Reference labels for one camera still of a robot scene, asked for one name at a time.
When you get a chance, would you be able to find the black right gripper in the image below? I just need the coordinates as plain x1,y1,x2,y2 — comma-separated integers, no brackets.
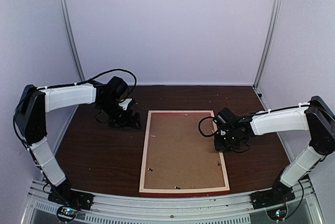
215,130,241,152

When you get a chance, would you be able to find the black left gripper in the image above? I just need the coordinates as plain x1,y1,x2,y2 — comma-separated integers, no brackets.
98,98,142,130

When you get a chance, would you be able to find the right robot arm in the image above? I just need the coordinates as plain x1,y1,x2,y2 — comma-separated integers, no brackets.
213,96,334,204

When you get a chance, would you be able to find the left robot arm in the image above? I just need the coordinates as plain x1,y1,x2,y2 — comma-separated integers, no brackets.
13,77,141,205

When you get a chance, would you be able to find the right circuit board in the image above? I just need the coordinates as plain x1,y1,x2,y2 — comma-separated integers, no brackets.
266,206,288,221

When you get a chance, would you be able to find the circuit board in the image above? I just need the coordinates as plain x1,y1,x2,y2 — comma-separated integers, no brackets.
56,206,78,222
266,206,288,221

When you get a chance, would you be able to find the left circuit board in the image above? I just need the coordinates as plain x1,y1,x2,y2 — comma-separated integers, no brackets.
56,206,78,222

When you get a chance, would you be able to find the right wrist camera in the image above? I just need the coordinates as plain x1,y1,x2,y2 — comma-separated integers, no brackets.
213,107,238,128

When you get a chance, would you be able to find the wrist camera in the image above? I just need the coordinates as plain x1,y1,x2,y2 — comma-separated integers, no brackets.
106,76,128,99
213,107,238,128

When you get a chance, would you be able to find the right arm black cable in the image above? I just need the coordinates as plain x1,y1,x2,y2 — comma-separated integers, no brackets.
198,116,218,138

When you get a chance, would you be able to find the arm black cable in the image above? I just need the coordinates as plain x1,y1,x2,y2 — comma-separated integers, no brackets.
78,69,138,96
198,116,218,138

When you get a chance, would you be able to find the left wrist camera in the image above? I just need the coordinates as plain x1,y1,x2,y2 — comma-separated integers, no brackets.
106,76,128,99

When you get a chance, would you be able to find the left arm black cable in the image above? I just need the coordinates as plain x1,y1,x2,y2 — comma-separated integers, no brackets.
78,69,138,96

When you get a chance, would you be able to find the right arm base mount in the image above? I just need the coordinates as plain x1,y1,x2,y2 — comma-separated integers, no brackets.
250,181,296,209

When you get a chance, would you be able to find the aluminium front rail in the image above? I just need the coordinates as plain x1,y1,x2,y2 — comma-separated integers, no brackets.
22,174,321,224

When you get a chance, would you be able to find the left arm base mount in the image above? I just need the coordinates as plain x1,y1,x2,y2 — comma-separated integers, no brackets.
48,181,94,210

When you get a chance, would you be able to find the right aluminium corner post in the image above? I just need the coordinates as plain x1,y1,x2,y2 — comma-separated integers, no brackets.
252,0,286,88

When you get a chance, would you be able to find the aluminium corner post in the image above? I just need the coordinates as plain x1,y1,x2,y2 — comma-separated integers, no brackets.
54,0,88,88
252,0,286,88

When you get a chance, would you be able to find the left aluminium corner post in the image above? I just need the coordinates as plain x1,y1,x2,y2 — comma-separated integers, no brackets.
54,0,88,88

